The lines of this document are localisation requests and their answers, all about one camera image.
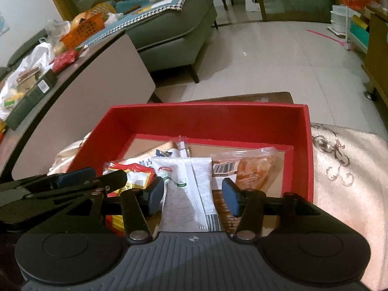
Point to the red orange wrapper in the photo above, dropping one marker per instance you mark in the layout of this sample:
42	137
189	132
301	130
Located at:
3	128

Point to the floral tablecloth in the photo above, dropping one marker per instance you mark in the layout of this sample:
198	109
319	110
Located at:
342	188

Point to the dark long box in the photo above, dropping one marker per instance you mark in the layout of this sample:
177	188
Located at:
30	97

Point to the dark curved coffee table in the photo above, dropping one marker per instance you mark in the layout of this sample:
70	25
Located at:
91	97

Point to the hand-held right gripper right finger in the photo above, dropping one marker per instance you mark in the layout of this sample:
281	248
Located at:
230	197

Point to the golden bread packet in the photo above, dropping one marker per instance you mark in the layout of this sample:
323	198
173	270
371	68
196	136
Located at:
251	169

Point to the pink fly swatter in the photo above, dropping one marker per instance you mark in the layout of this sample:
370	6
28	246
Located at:
327	38

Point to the red cardboard box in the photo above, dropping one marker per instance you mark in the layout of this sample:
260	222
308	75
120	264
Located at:
212	121

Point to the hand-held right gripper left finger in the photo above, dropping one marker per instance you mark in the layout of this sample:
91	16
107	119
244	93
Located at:
154	194

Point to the wooden cabinet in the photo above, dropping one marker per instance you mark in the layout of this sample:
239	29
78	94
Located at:
377	51

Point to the grey green sofa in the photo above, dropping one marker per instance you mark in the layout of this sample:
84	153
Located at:
169	36

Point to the red yellow snack packet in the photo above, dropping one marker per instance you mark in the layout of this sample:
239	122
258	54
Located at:
133	172

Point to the orange round object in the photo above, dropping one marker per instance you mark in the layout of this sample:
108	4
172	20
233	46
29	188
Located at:
80	18

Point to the white silver snack packet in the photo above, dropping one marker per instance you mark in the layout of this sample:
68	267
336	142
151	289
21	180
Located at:
182	188

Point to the brown wooden small table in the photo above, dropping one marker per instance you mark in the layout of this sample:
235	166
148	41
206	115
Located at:
242	97

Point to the orange plastic basket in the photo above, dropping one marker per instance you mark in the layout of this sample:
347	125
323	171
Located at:
85	30

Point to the white storage rack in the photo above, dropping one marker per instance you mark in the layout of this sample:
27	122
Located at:
359	31

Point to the clear plastic bag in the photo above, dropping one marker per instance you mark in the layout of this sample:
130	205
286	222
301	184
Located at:
56	28

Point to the red snack bag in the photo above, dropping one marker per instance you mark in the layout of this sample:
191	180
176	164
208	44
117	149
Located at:
65	60

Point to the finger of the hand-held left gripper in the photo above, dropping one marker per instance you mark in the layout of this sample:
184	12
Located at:
75	175
116	177

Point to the blue wall poster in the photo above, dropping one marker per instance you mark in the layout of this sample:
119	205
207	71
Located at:
3	24

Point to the red decoration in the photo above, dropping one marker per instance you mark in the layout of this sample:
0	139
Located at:
360	0

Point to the blue patterned sofa cover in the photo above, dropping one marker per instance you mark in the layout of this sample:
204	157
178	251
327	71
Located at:
151	9

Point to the white stacked containers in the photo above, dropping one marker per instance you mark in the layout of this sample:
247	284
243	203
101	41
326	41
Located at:
339	19

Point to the white plastic bag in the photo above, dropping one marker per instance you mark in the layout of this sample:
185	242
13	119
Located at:
30	66

